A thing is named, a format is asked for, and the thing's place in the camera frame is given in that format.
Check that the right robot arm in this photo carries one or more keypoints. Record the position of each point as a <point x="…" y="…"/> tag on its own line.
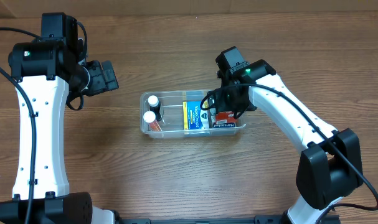
<point x="330" y="166"/>

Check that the white Hansaplast plaster box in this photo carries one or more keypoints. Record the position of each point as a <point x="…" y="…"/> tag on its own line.
<point x="220" y="124"/>

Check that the blue VapoDrops box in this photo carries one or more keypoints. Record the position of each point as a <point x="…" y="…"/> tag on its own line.
<point x="194" y="117"/>

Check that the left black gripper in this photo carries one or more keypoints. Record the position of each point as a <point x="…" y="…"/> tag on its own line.
<point x="103" y="78"/>

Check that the clear plastic container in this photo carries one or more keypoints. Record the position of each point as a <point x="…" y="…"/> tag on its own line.
<point x="172" y="125"/>

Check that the orange tube white cap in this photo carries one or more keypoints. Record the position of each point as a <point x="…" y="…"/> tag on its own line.
<point x="149" y="117"/>

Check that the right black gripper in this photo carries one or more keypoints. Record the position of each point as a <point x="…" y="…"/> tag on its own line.
<point x="227" y="104"/>

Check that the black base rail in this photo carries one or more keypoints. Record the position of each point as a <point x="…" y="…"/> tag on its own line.
<point x="258" y="219"/>

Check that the red medicine box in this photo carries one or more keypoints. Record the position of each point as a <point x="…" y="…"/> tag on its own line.
<point x="225" y="117"/>

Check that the black bottle white cap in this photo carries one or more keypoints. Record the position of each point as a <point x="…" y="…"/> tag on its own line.
<point x="156" y="107"/>

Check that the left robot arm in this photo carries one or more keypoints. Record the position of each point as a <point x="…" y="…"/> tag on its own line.
<point x="48" y="73"/>

